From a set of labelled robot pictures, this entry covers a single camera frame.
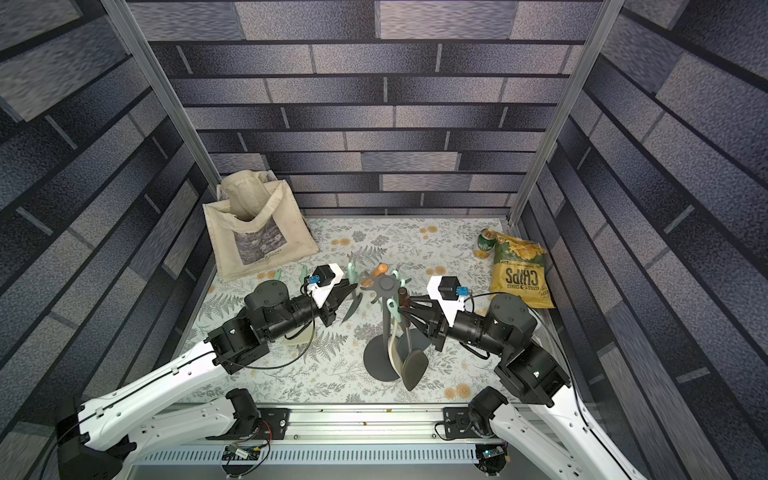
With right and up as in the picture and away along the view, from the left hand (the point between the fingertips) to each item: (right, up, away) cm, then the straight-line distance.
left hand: (352, 280), depth 64 cm
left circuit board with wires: (-29, -46, +8) cm, 55 cm away
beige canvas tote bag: (-30, +14, +19) cm, 38 cm away
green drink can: (+42, +10, +36) cm, 56 cm away
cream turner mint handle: (+9, -16, +4) cm, 19 cm away
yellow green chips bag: (+51, 0, +31) cm, 59 cm away
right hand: (+11, -3, -6) cm, 13 cm away
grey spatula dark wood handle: (+15, -20, +5) cm, 26 cm away
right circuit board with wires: (+34, -45, +8) cm, 57 cm away
